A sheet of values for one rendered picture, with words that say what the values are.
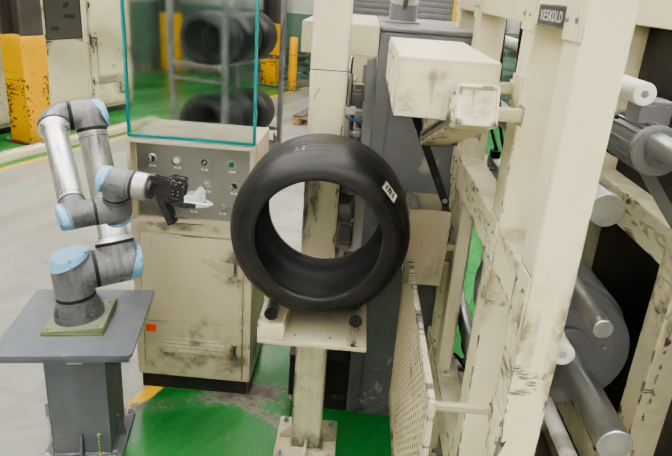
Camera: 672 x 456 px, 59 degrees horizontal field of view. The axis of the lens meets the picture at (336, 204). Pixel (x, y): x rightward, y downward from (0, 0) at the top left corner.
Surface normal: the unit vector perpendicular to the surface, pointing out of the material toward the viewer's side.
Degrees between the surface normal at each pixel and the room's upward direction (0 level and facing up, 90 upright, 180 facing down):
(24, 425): 0
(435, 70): 90
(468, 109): 72
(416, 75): 90
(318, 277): 35
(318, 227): 90
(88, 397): 90
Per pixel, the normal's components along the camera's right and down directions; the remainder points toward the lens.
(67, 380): 0.11, 0.35
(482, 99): -0.03, 0.04
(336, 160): 0.14, -0.44
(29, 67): 0.91, 0.20
